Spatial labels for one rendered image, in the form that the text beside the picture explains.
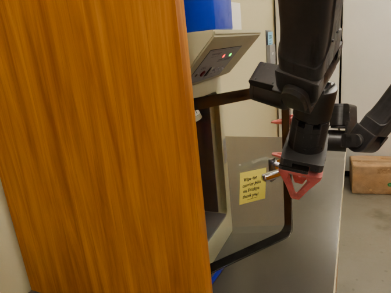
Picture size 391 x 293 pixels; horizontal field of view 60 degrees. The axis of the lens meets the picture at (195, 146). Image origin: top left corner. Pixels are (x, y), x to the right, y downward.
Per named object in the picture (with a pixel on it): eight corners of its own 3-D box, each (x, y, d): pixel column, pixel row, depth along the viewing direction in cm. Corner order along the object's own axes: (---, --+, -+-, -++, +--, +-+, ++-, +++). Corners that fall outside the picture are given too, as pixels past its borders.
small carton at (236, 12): (212, 33, 77) (210, 5, 76) (222, 33, 81) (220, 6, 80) (232, 31, 75) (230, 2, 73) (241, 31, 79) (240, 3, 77)
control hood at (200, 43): (160, 93, 63) (152, 36, 60) (220, 73, 91) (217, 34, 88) (218, 90, 58) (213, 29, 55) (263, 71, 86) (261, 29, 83)
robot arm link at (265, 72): (302, 97, 42) (333, 41, 43) (226, 74, 48) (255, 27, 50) (313, 138, 52) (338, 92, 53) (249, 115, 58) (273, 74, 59)
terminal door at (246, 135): (189, 281, 76) (168, 102, 64) (290, 234, 90) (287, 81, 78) (191, 283, 75) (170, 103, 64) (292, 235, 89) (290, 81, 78)
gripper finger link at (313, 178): (273, 202, 59) (279, 158, 54) (280, 177, 64) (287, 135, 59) (313, 212, 57) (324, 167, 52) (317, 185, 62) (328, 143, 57)
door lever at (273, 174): (250, 178, 78) (249, 167, 77) (281, 168, 82) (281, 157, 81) (266, 185, 73) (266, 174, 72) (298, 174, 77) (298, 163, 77)
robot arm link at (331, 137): (349, 152, 88) (350, 152, 94) (351, 125, 88) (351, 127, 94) (322, 150, 91) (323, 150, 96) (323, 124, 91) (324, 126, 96)
